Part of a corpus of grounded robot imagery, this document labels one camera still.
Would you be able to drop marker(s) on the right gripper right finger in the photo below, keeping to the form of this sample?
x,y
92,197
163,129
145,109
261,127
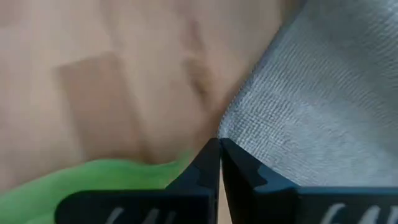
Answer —
x,y
311,207

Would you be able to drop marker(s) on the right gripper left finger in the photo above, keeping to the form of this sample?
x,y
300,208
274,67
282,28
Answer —
x,y
140,207

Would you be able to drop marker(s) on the grey microfiber towel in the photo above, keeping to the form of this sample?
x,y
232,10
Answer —
x,y
311,93

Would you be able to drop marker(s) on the grass green microfiber towel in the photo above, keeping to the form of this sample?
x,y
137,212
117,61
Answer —
x,y
46,193

